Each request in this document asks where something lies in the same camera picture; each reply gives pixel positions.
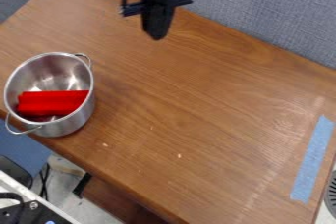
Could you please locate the stainless steel pot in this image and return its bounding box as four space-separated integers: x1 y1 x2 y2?
3 52 95 138

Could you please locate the red block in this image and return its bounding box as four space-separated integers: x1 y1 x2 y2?
16 90 89 117

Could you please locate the blue tape strip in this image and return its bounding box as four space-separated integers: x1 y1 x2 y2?
291 115 336 204

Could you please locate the black table leg bracket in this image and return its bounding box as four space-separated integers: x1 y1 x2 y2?
72 173 92 198

